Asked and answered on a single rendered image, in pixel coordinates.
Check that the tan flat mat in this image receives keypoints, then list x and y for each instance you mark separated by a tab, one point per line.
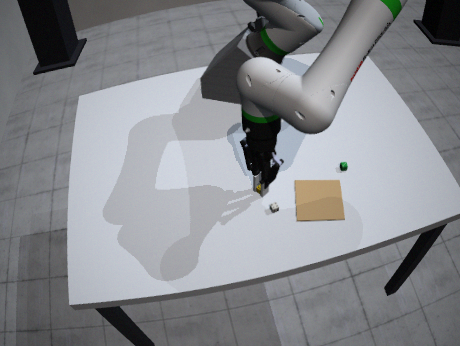
319	200

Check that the white die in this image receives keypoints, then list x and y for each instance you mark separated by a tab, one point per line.
274	207

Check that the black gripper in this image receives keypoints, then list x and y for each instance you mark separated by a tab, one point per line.
261	161

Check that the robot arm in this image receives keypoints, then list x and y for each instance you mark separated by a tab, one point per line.
309	102

